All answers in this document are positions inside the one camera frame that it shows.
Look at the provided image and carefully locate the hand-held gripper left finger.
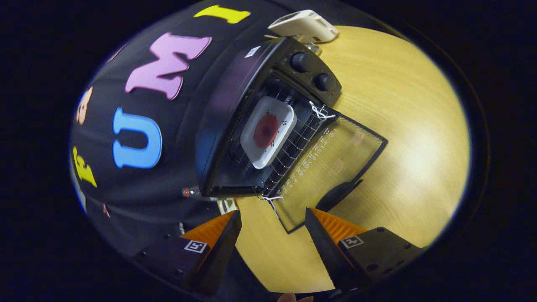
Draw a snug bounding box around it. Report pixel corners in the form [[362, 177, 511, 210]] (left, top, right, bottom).
[[134, 210, 242, 296]]

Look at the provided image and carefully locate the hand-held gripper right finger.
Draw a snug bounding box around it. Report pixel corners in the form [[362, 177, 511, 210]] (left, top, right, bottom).
[[305, 207, 424, 294]]

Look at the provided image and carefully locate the white square plate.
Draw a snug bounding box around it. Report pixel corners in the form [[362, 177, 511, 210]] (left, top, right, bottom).
[[240, 96, 297, 169]]

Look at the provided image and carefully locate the pink round meat slice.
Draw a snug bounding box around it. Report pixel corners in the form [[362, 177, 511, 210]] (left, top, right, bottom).
[[253, 113, 279, 149]]

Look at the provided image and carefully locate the black toaster oven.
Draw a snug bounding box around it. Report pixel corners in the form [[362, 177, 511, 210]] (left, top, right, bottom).
[[195, 36, 388, 234]]

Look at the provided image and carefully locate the white pop-up toaster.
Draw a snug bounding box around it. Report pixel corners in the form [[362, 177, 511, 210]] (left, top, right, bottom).
[[268, 9, 339, 43]]

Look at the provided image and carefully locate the wire oven rack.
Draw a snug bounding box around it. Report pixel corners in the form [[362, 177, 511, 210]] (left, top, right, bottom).
[[229, 80, 332, 198]]

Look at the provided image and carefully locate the wire utensil basket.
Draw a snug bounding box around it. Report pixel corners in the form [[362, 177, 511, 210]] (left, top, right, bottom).
[[294, 34, 323, 55]]

